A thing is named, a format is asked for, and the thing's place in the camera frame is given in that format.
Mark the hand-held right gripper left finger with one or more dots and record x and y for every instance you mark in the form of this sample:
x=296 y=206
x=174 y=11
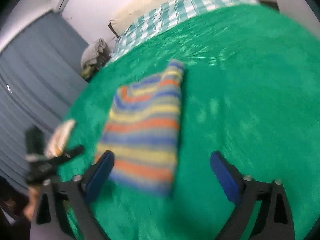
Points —
x=100 y=172

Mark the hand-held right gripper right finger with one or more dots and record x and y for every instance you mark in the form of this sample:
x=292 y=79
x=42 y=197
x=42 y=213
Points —
x=225 y=175

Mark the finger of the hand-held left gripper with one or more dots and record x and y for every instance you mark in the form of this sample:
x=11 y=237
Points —
x=72 y=152

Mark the striped knit sweater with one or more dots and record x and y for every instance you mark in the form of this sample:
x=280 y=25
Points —
x=145 y=130

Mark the person's left forearm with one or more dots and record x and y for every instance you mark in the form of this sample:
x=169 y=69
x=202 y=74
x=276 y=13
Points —
x=31 y=202

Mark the cream orange patterned pillow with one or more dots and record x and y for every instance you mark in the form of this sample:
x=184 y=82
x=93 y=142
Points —
x=61 y=135

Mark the grey curtain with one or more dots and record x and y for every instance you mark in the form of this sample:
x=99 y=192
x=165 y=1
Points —
x=37 y=80

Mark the yellow green cloth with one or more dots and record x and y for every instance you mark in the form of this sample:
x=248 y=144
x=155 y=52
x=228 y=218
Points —
x=86 y=72

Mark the green patterned bedspread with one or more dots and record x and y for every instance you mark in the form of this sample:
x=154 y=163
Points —
x=237 y=92

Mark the grey checked cloth pile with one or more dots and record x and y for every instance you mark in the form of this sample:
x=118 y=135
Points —
x=93 y=51

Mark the cream padded headboard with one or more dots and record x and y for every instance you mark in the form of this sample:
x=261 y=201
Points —
x=150 y=5

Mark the green white checked sheet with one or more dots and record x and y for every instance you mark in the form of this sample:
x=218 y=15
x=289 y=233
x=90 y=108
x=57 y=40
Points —
x=170 y=12

